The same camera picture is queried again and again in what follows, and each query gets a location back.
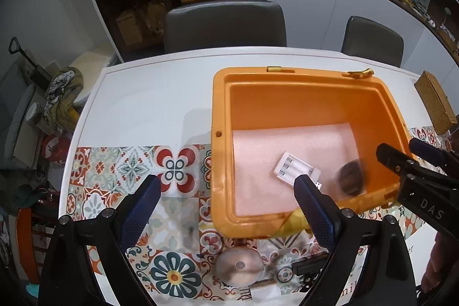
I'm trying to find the patterned cloth bundle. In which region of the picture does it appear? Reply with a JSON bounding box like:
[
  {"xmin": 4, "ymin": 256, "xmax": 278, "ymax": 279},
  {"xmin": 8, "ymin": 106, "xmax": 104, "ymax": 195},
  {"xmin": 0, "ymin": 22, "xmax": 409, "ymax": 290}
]
[{"xmin": 45, "ymin": 67, "xmax": 84, "ymax": 135}]

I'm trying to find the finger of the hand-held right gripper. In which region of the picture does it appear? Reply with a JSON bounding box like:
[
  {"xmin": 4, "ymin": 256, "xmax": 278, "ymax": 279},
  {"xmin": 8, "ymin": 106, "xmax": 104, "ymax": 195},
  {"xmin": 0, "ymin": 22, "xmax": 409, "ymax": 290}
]
[
  {"xmin": 376, "ymin": 143, "xmax": 419, "ymax": 182},
  {"xmin": 409, "ymin": 137, "xmax": 459, "ymax": 182}
]

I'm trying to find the grey round tin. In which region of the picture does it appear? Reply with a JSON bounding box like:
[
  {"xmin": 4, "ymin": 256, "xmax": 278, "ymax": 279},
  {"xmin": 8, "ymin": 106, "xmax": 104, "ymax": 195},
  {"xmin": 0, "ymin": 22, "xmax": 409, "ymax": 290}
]
[{"xmin": 27, "ymin": 102, "xmax": 44, "ymax": 124}]

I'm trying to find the black shovel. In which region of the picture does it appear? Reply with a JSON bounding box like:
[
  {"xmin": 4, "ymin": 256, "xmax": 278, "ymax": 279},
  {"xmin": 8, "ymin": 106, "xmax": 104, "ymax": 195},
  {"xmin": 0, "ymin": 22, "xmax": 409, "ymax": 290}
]
[{"xmin": 9, "ymin": 37, "xmax": 52, "ymax": 89}]

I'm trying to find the cardboard box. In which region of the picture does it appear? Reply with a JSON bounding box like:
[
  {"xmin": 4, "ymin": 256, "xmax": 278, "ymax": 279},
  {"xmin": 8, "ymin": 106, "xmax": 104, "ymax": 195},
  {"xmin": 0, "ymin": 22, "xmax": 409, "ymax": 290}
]
[{"xmin": 115, "ymin": 10, "xmax": 144, "ymax": 46}]

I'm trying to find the woven wicker box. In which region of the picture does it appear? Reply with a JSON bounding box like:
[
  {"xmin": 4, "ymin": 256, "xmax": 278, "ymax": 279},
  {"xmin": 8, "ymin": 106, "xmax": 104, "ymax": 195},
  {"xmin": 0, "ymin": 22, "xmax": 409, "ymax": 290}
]
[{"xmin": 414, "ymin": 70, "xmax": 459, "ymax": 135}]

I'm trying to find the red round object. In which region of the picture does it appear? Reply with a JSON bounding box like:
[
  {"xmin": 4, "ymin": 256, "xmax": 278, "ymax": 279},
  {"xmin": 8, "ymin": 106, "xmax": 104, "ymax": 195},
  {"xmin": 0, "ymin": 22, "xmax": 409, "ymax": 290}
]
[{"xmin": 41, "ymin": 134, "xmax": 74, "ymax": 163}]

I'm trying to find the round peach disc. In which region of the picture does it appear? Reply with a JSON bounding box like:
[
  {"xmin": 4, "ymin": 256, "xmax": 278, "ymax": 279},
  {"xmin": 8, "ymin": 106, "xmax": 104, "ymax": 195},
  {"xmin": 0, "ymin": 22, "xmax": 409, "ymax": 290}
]
[{"xmin": 216, "ymin": 248, "xmax": 264, "ymax": 286}]

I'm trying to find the crumpled clear plastic bag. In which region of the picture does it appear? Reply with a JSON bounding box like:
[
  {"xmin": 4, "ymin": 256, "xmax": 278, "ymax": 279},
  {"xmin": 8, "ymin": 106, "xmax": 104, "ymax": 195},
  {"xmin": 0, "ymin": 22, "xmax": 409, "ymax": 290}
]
[{"xmin": 256, "ymin": 236, "xmax": 314, "ymax": 280}]

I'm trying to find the white round stool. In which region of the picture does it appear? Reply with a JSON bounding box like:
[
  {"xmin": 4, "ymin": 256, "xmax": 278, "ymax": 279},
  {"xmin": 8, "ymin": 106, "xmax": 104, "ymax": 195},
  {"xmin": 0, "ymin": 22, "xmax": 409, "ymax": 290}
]
[{"xmin": 68, "ymin": 50, "xmax": 115, "ymax": 106}]

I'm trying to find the white battery charger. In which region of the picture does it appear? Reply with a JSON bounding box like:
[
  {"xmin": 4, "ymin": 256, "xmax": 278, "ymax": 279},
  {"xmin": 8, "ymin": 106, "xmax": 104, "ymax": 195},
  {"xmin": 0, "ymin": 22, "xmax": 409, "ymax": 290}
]
[{"xmin": 274, "ymin": 150, "xmax": 322, "ymax": 190}]

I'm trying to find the dark round ornament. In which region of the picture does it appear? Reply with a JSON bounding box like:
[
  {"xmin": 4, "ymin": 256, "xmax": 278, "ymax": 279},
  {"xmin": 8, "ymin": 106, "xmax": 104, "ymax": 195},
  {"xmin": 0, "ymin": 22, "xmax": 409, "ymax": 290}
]
[{"xmin": 337, "ymin": 159, "xmax": 368, "ymax": 197}]

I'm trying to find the orange plastic storage box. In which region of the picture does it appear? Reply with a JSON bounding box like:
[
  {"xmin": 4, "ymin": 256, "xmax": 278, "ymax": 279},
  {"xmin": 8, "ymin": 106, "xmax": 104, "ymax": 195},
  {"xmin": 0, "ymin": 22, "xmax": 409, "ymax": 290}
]
[{"xmin": 210, "ymin": 66, "xmax": 422, "ymax": 240}]

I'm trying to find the narrow grey chair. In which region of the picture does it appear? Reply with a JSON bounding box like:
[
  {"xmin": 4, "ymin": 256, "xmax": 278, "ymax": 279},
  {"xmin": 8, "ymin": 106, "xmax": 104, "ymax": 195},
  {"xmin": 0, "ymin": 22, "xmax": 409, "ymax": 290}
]
[{"xmin": 341, "ymin": 16, "xmax": 405, "ymax": 68}]

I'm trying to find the wide grey chair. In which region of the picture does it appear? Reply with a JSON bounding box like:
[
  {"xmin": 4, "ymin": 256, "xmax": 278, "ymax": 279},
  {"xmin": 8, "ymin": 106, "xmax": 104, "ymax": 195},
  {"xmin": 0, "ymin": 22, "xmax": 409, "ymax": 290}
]
[{"xmin": 164, "ymin": 0, "xmax": 287, "ymax": 54}]

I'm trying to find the clear bag with small item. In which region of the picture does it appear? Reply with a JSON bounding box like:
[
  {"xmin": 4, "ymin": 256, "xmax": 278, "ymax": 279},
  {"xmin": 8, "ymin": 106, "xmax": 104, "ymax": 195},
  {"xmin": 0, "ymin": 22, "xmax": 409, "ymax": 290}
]
[{"xmin": 161, "ymin": 196, "xmax": 200, "ymax": 252}]

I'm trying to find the person's right hand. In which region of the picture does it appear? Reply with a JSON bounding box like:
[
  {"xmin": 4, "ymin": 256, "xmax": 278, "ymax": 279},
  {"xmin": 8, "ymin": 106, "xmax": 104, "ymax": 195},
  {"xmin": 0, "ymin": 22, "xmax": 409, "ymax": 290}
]
[{"xmin": 420, "ymin": 231, "xmax": 447, "ymax": 292}]

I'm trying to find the black bar-shaped object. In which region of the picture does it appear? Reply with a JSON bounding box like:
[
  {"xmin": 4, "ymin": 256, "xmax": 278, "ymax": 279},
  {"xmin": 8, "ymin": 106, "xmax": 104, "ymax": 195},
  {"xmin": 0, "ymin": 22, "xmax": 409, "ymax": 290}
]
[{"xmin": 291, "ymin": 254, "xmax": 328, "ymax": 276}]

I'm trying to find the small white packet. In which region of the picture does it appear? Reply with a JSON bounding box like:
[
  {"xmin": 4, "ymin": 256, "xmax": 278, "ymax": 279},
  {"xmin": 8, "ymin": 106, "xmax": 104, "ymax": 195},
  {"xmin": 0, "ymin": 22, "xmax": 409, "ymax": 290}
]
[{"xmin": 250, "ymin": 285, "xmax": 285, "ymax": 304}]

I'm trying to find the yellow cloth piece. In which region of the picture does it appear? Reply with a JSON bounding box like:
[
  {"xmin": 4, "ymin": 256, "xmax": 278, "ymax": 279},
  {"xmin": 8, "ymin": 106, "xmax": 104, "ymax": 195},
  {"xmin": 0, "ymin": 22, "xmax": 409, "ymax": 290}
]
[{"xmin": 276, "ymin": 207, "xmax": 309, "ymax": 238}]

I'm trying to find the pink foam sheet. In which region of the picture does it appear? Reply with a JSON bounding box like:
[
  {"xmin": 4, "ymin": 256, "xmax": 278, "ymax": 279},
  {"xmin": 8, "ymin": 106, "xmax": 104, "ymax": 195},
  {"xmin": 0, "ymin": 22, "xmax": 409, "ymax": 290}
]
[{"xmin": 231, "ymin": 122, "xmax": 359, "ymax": 217}]

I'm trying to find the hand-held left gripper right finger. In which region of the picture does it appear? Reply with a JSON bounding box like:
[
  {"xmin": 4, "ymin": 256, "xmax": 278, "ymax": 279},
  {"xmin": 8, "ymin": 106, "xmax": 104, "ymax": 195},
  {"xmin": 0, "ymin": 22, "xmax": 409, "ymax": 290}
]
[{"xmin": 292, "ymin": 175, "xmax": 418, "ymax": 306}]

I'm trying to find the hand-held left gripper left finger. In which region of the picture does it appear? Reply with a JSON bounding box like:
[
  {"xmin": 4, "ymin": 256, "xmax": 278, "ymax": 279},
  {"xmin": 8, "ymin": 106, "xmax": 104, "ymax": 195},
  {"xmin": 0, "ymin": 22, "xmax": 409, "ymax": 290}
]
[{"xmin": 38, "ymin": 174, "xmax": 162, "ymax": 306}]

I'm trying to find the patterned tile table mat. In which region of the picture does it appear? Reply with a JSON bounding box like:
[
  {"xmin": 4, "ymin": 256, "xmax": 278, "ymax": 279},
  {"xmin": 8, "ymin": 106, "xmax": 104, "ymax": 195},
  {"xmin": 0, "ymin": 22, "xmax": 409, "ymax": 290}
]
[{"xmin": 57, "ymin": 127, "xmax": 459, "ymax": 303}]

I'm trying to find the orange chair frame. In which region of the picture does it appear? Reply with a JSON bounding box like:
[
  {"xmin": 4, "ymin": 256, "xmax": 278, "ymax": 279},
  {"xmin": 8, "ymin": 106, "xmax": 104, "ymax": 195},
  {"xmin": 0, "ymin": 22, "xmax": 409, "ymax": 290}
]
[{"xmin": 14, "ymin": 207, "xmax": 47, "ymax": 283}]

